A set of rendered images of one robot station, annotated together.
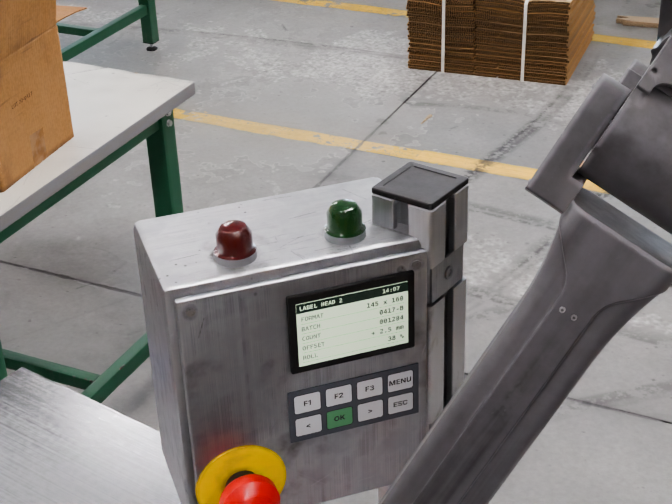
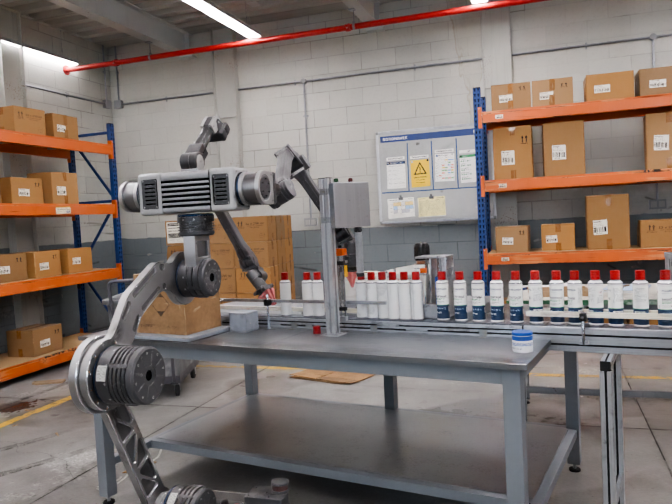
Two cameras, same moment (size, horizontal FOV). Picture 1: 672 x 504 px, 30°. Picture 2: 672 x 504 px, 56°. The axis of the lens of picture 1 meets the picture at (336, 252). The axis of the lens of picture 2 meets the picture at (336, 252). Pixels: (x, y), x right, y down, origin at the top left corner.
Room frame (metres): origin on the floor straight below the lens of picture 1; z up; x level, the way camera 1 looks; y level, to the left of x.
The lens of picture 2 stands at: (3.37, -0.41, 1.32)
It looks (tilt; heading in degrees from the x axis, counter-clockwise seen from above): 3 degrees down; 172
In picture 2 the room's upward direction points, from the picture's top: 3 degrees counter-clockwise
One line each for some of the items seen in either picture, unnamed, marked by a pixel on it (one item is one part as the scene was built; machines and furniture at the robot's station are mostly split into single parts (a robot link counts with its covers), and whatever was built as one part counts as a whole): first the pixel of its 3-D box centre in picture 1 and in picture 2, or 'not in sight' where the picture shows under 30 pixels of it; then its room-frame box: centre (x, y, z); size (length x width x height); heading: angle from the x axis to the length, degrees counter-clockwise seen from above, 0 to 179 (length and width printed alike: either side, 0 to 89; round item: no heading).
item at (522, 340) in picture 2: not in sight; (522, 341); (1.29, 0.53, 0.87); 0.07 x 0.07 x 0.07
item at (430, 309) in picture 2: not in sight; (434, 286); (0.74, 0.39, 1.01); 0.14 x 0.13 x 0.26; 53
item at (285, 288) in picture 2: not in sight; (285, 293); (0.38, -0.23, 0.98); 0.05 x 0.05 x 0.20
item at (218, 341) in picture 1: (288, 355); (346, 205); (0.69, 0.03, 1.38); 0.17 x 0.10 x 0.19; 108
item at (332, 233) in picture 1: (344, 218); not in sight; (0.68, -0.01, 1.49); 0.03 x 0.03 x 0.02
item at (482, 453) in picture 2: not in sight; (341, 406); (0.32, 0.01, 0.40); 2.04 x 1.25 x 0.81; 53
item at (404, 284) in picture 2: not in sight; (404, 295); (0.75, 0.25, 0.98); 0.05 x 0.05 x 0.20
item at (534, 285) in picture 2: not in sight; (535, 297); (1.07, 0.69, 0.98); 0.05 x 0.05 x 0.20
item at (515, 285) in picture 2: not in sight; (516, 296); (1.03, 0.63, 0.98); 0.05 x 0.05 x 0.20
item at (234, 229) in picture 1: (234, 240); not in sight; (0.65, 0.06, 1.49); 0.03 x 0.03 x 0.02
